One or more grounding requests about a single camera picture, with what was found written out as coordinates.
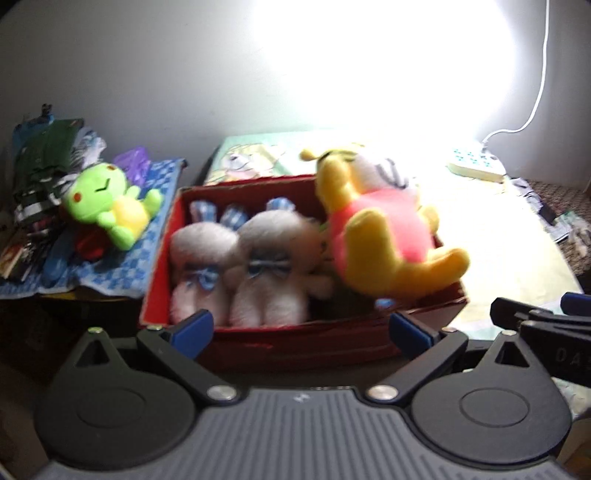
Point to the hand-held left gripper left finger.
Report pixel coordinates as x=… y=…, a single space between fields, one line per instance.
x=191 y=330

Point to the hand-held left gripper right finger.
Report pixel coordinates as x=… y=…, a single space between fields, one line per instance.
x=408 y=332

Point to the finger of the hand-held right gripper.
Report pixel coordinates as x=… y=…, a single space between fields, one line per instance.
x=508 y=314
x=577 y=303

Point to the red cardboard box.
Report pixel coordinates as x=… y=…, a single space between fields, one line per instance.
x=277 y=344

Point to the yellow plush tiger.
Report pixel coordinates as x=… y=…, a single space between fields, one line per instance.
x=369 y=221

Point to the white plush rabbit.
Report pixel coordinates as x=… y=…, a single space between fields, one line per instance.
x=272 y=244

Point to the printed cartoon blanket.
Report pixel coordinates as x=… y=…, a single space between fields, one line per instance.
x=498 y=240

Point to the blue checkered cloth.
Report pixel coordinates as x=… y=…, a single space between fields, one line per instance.
x=138 y=267

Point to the brown floral cloth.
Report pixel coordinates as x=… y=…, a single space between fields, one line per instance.
x=558 y=191

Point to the red cloth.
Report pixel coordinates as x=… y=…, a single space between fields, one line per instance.
x=90 y=244

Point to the white power strip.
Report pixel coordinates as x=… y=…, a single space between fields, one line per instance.
x=475 y=166

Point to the green plush frog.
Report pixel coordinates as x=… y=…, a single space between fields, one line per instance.
x=99 y=189

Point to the purple plastic bag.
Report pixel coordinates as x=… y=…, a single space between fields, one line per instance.
x=134 y=161

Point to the pile of clothes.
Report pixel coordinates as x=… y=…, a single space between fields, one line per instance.
x=41 y=152

